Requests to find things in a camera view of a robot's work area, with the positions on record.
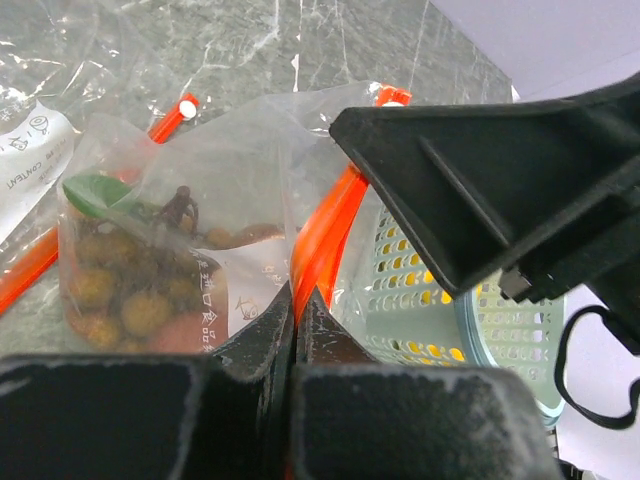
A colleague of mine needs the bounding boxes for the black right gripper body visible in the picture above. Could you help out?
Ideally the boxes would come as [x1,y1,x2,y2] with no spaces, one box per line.
[499,199,639,355]

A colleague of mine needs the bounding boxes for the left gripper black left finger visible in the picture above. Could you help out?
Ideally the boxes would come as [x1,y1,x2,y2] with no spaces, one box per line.
[1,287,294,479]

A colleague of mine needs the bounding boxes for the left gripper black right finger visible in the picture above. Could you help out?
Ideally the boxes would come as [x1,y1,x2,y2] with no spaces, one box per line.
[292,293,560,479]

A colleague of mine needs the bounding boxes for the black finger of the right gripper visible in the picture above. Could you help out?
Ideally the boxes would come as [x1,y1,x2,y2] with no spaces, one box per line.
[329,77,639,295]

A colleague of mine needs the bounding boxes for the light blue fruit basket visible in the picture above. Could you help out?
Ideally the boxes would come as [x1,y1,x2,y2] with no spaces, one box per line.
[329,199,569,429]

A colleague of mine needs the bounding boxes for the bunch of brown longans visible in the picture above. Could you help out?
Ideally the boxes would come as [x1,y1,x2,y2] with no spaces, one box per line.
[60,173,287,353]

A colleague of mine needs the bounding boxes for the clear zip bag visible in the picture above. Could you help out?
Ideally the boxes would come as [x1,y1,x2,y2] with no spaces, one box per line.
[58,82,410,354]
[1,1,185,310]

